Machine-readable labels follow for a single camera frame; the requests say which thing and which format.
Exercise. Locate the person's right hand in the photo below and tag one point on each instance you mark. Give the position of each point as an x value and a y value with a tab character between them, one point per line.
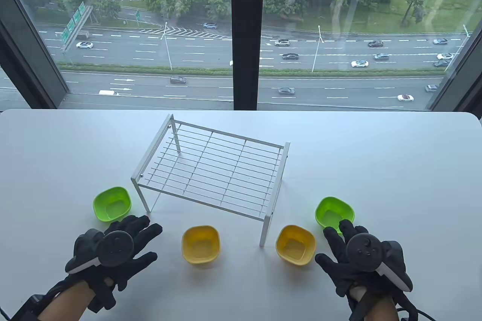
339	257

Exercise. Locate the person's left hand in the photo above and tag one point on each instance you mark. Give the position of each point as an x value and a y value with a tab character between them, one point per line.
139	230

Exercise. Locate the green small dish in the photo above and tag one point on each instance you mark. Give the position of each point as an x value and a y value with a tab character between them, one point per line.
112	204
333	212

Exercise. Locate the yellow small dish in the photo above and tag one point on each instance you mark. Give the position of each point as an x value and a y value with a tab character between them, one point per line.
200	245
295	245

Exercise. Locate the person's left forearm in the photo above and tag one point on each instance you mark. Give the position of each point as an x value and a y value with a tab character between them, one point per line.
64	306

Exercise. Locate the person's right forearm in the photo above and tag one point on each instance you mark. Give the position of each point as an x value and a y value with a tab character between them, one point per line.
380	311

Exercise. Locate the black and white tracking controller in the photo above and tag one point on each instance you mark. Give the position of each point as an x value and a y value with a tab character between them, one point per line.
115	247
363	251

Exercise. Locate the black window frame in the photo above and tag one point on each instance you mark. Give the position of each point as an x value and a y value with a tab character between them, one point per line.
246	35

